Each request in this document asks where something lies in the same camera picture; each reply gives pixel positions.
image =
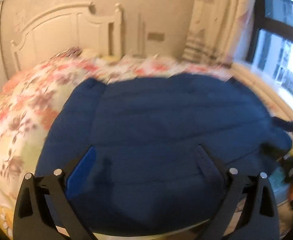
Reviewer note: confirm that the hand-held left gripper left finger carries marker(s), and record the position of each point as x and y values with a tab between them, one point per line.
82	170

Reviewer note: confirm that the white wooden headboard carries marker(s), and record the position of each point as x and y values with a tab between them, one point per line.
56	35

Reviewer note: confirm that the patterned round pillow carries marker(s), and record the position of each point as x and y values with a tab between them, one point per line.
69	52

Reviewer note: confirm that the floral bedsheet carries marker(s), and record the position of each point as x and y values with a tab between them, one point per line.
24	117

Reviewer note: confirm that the printed curtain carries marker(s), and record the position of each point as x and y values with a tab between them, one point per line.
216	25

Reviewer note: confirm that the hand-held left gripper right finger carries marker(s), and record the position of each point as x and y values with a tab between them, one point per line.
206	163

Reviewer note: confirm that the dark framed window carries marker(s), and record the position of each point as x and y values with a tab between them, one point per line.
276	42

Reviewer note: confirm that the wall switch panel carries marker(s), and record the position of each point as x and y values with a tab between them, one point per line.
155	36

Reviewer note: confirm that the blue puffer jacket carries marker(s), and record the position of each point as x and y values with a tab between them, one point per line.
161	130

